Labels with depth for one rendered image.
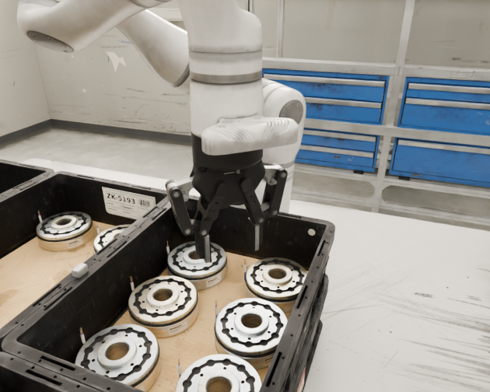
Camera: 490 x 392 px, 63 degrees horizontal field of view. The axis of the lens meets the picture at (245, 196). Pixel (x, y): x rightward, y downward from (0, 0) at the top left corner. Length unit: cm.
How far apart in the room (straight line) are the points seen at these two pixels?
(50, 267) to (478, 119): 212
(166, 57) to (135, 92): 329
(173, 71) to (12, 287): 45
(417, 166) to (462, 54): 102
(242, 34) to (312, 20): 286
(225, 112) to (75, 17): 24
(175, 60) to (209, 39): 30
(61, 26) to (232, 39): 27
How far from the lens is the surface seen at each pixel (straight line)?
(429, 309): 91
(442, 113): 239
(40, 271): 80
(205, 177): 41
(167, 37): 66
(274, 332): 57
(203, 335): 61
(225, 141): 34
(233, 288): 68
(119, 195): 84
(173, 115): 379
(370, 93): 235
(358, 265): 98
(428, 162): 246
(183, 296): 62
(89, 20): 53
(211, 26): 36
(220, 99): 37
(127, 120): 409
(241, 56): 37
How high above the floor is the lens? 127
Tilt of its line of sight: 27 degrees down
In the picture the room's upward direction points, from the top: straight up
